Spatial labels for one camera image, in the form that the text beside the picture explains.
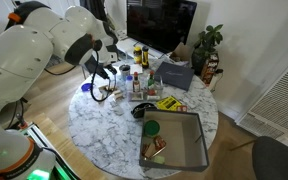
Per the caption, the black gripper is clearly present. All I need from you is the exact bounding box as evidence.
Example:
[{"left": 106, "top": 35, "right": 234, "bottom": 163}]
[{"left": 84, "top": 57, "right": 109, "bottom": 79}]

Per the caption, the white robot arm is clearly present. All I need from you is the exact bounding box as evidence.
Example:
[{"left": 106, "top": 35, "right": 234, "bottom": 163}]
[{"left": 0, "top": 1, "right": 118, "bottom": 180}]

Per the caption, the blue plastic lid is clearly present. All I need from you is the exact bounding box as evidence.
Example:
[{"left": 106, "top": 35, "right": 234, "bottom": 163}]
[{"left": 81, "top": 83, "right": 92, "bottom": 92}]

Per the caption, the white blue-capped bottle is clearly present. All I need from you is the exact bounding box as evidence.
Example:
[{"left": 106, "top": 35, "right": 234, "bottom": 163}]
[{"left": 125, "top": 75, "right": 133, "bottom": 92}]

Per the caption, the white tv stand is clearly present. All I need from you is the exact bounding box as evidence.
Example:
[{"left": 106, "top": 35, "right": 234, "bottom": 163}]
[{"left": 115, "top": 30, "right": 165, "bottom": 59}]

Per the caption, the white paper napkin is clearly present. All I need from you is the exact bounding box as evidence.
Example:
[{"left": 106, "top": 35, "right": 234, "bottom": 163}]
[{"left": 130, "top": 64, "right": 143, "bottom": 74}]

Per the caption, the yellow-capped supplement bottle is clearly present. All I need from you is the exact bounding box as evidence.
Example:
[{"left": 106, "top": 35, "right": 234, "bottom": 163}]
[{"left": 133, "top": 46, "right": 142, "bottom": 64}]

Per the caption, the hot sauce bottle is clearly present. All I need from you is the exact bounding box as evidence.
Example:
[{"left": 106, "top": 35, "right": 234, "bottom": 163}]
[{"left": 133, "top": 72, "right": 140, "bottom": 92}]

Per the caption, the green glass bottle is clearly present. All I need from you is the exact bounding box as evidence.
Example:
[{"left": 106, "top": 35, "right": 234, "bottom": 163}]
[{"left": 147, "top": 70, "right": 155, "bottom": 89}]

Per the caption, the dark grey flat box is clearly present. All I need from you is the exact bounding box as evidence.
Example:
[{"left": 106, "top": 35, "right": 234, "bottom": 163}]
[{"left": 155, "top": 62, "right": 194, "bottom": 91}]

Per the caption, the black computer monitor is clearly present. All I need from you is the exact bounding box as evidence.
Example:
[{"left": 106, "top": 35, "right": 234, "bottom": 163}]
[{"left": 126, "top": 0, "right": 197, "bottom": 52}]

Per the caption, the green round lid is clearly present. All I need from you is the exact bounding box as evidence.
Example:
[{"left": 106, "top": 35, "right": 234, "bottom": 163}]
[{"left": 144, "top": 120, "right": 160, "bottom": 137}]

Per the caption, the yellow black packet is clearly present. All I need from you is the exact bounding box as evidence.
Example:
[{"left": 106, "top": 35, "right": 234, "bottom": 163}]
[{"left": 156, "top": 96, "right": 182, "bottom": 111}]

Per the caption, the red snack packet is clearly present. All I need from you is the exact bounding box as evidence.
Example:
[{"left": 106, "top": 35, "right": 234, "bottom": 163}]
[{"left": 154, "top": 136, "right": 166, "bottom": 150}]

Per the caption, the potted green plant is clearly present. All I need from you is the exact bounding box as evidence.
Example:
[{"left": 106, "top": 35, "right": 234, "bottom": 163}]
[{"left": 192, "top": 24, "right": 223, "bottom": 76}]

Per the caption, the large grey open box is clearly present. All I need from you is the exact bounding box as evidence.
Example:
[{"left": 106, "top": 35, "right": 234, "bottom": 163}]
[{"left": 139, "top": 109, "right": 209, "bottom": 172}]

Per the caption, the dark round chair seat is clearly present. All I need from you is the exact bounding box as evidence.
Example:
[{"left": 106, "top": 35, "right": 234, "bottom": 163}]
[{"left": 252, "top": 136, "right": 288, "bottom": 180}]

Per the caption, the white wall vent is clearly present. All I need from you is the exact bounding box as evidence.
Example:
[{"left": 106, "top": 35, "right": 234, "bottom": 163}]
[{"left": 238, "top": 69, "right": 288, "bottom": 138}]

